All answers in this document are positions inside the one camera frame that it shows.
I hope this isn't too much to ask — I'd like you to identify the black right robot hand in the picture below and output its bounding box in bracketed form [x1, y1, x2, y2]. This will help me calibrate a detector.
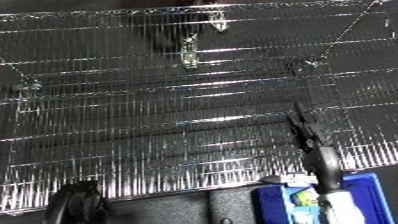
[286, 101, 347, 196]

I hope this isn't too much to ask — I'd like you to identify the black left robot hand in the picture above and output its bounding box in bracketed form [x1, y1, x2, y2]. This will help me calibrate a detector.
[42, 180, 112, 224]

